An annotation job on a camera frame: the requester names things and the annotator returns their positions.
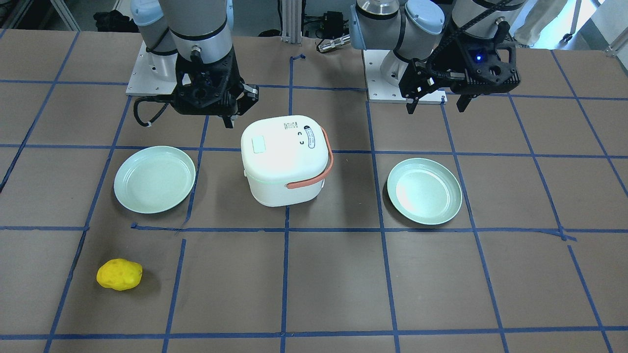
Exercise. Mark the yellow toy potato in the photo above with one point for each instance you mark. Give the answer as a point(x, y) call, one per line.
point(119, 274)

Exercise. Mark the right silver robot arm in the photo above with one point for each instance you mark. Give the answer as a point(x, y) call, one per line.
point(194, 26)

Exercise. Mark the green plate far side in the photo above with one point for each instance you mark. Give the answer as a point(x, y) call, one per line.
point(424, 191)

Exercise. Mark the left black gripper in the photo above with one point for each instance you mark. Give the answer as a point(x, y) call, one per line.
point(444, 63)

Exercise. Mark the green plate near potato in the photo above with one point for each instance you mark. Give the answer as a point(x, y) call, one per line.
point(154, 180)

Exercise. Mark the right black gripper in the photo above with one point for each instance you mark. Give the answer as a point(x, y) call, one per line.
point(249, 94)

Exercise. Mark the white rice cooker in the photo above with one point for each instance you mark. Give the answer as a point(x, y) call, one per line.
point(286, 159)

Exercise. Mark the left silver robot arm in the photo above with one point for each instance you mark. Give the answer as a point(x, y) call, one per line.
point(414, 49)

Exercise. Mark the silver connector plug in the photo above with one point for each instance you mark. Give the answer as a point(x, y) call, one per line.
point(329, 45)

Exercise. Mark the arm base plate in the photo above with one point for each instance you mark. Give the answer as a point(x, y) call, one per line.
point(383, 71)
point(153, 73)

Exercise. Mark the black box behind table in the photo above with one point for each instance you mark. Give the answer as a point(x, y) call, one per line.
point(332, 25)

